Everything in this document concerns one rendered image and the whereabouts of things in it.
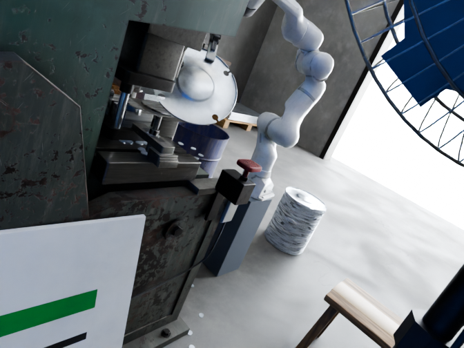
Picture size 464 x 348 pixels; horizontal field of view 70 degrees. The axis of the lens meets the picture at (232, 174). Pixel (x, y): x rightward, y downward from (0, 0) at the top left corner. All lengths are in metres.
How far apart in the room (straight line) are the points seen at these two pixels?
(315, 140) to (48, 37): 5.23
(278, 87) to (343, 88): 1.20
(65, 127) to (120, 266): 0.38
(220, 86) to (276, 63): 5.19
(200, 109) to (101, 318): 0.65
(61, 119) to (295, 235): 1.77
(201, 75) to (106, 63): 0.47
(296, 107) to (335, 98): 4.15
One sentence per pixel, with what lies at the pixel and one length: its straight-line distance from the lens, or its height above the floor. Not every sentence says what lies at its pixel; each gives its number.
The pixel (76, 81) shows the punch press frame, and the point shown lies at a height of 0.87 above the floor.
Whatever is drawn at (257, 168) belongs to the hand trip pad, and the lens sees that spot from 0.95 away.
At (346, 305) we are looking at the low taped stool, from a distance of 1.45.
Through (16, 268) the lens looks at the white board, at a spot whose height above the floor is 0.51.
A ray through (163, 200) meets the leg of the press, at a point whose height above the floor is 0.61.
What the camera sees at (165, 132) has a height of 0.72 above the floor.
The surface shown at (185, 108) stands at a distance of 1.07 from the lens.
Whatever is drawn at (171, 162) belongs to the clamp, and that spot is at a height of 0.72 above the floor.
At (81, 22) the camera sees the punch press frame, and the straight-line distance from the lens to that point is 0.70.
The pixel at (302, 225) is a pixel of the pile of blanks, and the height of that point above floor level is 0.23.
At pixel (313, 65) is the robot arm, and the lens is 1.48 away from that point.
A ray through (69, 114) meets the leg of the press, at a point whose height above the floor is 0.82.
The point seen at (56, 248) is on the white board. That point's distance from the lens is 0.79.
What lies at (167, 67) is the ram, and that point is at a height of 0.92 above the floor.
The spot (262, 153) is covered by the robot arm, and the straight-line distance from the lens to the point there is 1.52.
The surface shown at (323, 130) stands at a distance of 5.66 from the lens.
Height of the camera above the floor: 1.03
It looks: 19 degrees down
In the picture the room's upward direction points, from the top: 23 degrees clockwise
